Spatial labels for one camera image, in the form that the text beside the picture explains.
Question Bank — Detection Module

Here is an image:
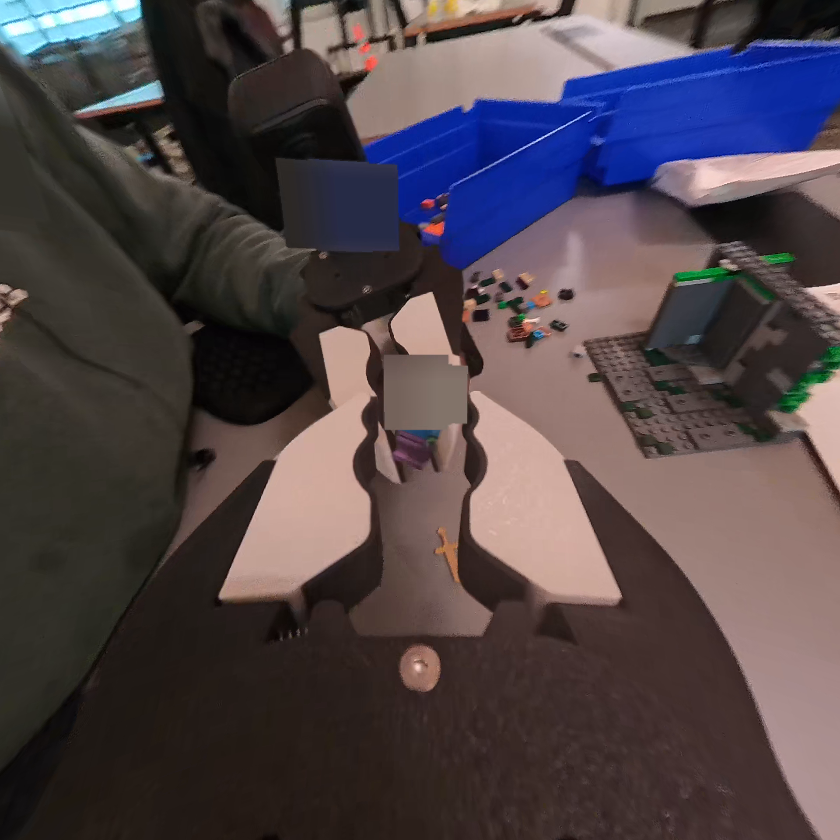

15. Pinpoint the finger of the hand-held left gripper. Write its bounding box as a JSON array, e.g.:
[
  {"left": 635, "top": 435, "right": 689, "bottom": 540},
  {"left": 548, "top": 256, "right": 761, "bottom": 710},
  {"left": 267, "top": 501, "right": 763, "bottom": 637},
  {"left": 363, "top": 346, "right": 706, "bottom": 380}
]
[
  {"left": 318, "top": 326, "right": 404, "bottom": 484},
  {"left": 390, "top": 292, "right": 460, "bottom": 357}
]

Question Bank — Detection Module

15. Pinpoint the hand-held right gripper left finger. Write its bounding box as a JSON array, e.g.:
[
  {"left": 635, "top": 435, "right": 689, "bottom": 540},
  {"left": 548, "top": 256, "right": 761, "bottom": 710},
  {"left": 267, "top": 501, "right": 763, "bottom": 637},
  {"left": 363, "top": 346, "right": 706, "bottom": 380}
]
[{"left": 218, "top": 392, "right": 385, "bottom": 618}]

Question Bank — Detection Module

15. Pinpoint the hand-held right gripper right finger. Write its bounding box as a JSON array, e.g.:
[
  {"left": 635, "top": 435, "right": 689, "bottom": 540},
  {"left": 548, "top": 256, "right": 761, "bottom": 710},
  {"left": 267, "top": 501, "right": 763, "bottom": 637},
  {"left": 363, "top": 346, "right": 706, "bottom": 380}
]
[{"left": 459, "top": 390, "right": 623, "bottom": 621}]

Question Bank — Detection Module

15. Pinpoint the gold toy sword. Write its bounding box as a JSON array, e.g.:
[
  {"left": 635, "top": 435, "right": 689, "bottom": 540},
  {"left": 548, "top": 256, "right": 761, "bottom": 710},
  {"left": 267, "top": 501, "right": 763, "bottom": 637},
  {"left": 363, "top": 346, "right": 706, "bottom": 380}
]
[{"left": 434, "top": 527, "right": 464, "bottom": 584}]

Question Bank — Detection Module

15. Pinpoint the green headed toy minifigure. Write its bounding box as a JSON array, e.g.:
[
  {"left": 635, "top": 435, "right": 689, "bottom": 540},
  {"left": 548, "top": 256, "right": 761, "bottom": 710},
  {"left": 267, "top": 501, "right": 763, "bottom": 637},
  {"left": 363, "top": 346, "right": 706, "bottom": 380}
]
[{"left": 392, "top": 428, "right": 442, "bottom": 471}]

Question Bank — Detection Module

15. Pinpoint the person's left forearm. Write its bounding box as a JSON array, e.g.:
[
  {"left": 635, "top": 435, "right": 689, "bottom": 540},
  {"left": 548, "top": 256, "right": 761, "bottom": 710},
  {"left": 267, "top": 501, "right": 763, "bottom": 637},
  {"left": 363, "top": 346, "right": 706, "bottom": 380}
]
[{"left": 85, "top": 151, "right": 314, "bottom": 337}]

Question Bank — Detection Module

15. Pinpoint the heap of mixed bricks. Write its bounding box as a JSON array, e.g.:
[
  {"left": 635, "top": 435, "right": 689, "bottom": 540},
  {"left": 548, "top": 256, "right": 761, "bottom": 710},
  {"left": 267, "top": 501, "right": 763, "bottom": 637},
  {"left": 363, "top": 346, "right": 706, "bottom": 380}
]
[{"left": 419, "top": 192, "right": 455, "bottom": 238}]

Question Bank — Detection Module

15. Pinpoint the scatter of small loose bricks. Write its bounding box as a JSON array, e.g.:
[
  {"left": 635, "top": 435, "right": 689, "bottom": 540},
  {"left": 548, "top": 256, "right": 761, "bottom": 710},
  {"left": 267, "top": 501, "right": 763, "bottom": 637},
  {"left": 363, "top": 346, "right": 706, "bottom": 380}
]
[{"left": 459, "top": 266, "right": 576, "bottom": 350}]

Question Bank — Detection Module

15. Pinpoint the grey brick building model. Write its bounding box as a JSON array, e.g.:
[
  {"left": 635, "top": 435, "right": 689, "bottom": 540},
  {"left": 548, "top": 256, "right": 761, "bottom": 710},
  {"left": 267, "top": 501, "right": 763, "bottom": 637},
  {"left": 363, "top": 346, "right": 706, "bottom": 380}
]
[{"left": 583, "top": 241, "right": 840, "bottom": 459}]

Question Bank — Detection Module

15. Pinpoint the black office chair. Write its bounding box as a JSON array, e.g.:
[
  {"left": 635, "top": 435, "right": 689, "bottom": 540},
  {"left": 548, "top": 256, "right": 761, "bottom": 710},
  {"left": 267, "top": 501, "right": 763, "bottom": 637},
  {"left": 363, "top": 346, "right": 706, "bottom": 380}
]
[{"left": 141, "top": 0, "right": 366, "bottom": 225}]

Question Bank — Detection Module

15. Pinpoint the dark green hoodie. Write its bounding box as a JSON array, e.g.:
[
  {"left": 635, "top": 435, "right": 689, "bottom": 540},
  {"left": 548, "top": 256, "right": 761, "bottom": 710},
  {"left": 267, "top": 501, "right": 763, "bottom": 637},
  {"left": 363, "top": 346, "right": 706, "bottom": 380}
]
[{"left": 0, "top": 46, "right": 198, "bottom": 772}]

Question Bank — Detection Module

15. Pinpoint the wooden top office table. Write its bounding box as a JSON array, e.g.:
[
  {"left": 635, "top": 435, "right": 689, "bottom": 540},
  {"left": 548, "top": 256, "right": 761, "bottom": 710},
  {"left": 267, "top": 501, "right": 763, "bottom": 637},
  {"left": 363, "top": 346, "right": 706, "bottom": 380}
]
[{"left": 71, "top": 80, "right": 166, "bottom": 124}]

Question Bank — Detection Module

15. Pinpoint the white rounded board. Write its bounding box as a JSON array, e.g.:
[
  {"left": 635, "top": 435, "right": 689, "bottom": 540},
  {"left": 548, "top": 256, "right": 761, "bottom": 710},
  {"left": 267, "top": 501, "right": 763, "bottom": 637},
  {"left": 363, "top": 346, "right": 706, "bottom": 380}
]
[{"left": 804, "top": 282, "right": 840, "bottom": 494}]

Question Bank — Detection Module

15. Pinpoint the white crumpled paper bag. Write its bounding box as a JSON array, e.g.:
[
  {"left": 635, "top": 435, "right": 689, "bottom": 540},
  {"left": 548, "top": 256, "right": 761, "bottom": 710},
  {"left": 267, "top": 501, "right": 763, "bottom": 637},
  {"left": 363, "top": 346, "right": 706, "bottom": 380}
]
[{"left": 653, "top": 150, "right": 840, "bottom": 208}]

